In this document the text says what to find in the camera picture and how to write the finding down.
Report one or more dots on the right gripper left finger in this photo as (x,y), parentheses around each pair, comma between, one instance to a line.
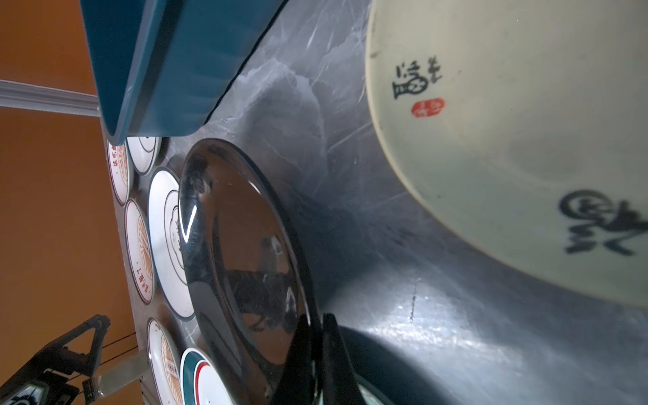
(297,383)

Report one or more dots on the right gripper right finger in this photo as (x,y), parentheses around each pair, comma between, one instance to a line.
(339,385)

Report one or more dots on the black plate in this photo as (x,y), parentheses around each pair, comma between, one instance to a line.
(247,275)

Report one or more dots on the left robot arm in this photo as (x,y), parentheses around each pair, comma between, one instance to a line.
(57,375)

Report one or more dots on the teal plastic bin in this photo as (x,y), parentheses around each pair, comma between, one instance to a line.
(162,67)

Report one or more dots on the teal patterned plate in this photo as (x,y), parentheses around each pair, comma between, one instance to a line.
(370,394)

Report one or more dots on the white plate green red rim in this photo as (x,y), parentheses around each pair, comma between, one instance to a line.
(201,383)

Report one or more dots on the large orange sunburst plate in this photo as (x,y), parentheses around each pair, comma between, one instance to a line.
(164,363)

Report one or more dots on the cream yellow plate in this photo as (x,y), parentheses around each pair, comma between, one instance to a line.
(522,127)

